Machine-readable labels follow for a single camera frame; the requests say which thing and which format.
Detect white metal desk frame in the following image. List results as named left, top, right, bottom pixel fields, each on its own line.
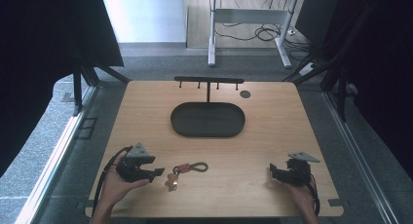
left=207, top=0, right=299, bottom=69

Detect bear keychain with green loop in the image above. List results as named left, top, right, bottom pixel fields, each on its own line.
left=164, top=161, right=209, bottom=193

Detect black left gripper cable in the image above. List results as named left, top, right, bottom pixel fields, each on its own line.
left=92, top=145, right=133, bottom=218

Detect black metal frame strut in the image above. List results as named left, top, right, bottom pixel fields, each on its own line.
left=282, top=0, right=374, bottom=123
left=71, top=62, right=131, bottom=117

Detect black key rack with tray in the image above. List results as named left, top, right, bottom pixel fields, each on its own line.
left=169, top=75, right=246, bottom=139

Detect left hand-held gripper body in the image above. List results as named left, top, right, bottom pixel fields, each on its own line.
left=115, top=141, right=154, bottom=183

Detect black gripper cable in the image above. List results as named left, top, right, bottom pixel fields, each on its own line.
left=307, top=172, right=321, bottom=217
left=92, top=145, right=133, bottom=218

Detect aluminium frame rail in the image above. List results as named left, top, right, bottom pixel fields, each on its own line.
left=14, top=86, right=99, bottom=224
left=322, top=89, right=393, bottom=224

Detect person's left hand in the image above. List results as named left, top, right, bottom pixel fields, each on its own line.
left=98, top=152, right=151, bottom=208

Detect dark curtain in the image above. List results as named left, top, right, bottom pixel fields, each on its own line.
left=293, top=0, right=413, bottom=173
left=0, top=0, right=125, bottom=179

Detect black floor cables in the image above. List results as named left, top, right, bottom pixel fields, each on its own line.
left=213, top=0, right=315, bottom=61

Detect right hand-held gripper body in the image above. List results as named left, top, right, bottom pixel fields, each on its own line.
left=283, top=151, right=321, bottom=188

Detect person's right hand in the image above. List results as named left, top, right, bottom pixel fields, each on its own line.
left=281, top=180, right=318, bottom=215

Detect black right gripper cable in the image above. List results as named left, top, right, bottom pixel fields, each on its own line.
left=307, top=172, right=321, bottom=217

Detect white power strip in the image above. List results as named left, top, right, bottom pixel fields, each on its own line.
left=298, top=61, right=318, bottom=77

